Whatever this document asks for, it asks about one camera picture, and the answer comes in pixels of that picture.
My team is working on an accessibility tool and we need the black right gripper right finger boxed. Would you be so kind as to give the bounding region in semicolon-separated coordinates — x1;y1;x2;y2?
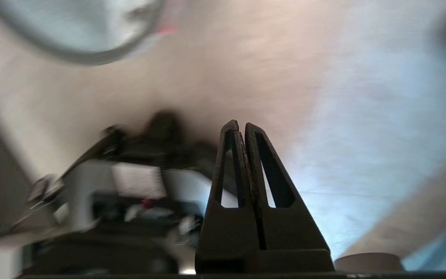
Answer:
244;123;335;272

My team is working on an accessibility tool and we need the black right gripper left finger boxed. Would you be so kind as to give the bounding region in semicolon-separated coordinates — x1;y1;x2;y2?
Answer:
195;120;263;274

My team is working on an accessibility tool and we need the grey bin retaining ring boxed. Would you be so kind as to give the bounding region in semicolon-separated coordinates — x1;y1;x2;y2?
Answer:
0;0;165;65

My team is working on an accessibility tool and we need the grey black robot base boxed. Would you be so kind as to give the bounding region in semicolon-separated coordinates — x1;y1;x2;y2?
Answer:
0;159;239;276

